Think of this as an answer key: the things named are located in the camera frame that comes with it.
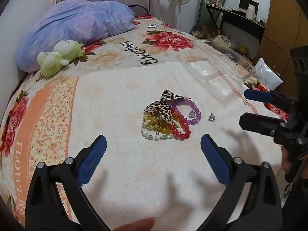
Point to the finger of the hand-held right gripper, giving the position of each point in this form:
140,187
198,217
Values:
258,95
259,122

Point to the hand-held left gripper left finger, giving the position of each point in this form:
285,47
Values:
92,158

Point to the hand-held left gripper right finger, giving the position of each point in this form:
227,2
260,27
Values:
215,158

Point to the clear plastic container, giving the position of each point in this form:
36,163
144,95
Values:
216,77

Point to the person's right hand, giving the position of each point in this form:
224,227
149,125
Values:
285,160

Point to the person's left hand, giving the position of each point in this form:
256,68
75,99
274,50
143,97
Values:
137,225

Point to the white plastic bag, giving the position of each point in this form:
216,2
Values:
267,73

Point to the small silver charm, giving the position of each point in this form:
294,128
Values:
212,117

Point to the floral bed blanket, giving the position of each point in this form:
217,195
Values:
108,96

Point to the yellow plastic bag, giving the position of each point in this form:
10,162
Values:
221,41

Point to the black desk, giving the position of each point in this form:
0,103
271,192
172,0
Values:
240,16

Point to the wooden wardrobe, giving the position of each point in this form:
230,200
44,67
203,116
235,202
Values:
284,16

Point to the white plastic bottle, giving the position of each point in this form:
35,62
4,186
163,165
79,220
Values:
251,12

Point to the black monitor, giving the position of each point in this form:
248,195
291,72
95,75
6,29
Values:
244,3

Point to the green plush toy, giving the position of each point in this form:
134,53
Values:
56,60

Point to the purple quilt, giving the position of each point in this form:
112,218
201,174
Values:
72,26

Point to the black bed frame rail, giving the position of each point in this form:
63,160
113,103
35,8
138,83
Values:
142,7

